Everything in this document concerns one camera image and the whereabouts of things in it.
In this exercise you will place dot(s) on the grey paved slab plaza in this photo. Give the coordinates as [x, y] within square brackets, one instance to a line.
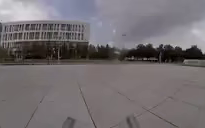
[100, 86]

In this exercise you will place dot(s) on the row of trees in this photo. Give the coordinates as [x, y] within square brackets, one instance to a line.
[146, 51]

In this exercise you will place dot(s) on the white curved building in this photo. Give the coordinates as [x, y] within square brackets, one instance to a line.
[46, 31]

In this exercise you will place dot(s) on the robot's own part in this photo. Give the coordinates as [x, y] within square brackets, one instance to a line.
[68, 122]
[132, 122]

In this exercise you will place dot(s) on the pale low wall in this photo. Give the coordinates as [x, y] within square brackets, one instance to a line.
[198, 62]

